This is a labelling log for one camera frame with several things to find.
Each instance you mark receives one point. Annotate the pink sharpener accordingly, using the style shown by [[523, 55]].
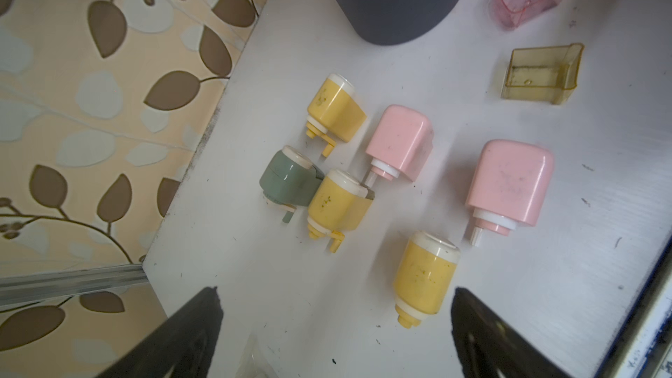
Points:
[[400, 145], [509, 187]]

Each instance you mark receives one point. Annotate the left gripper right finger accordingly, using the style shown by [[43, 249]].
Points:
[[487, 346]]

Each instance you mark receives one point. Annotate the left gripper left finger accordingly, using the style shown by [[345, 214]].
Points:
[[183, 346]]

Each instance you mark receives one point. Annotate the green pencil sharpener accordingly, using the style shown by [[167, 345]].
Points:
[[290, 181]]

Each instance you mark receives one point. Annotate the yellow sharpener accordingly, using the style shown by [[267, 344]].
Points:
[[334, 111], [339, 205], [423, 278]]

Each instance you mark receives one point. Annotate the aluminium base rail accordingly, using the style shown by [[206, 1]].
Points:
[[642, 348]]

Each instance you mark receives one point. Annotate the pink sharpener front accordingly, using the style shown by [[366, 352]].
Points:
[[509, 187]]

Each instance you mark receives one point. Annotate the yellow transparent shavings tray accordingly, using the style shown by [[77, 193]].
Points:
[[543, 74]]

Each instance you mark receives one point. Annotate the yellow sharpener front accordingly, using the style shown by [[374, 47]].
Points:
[[339, 205]]

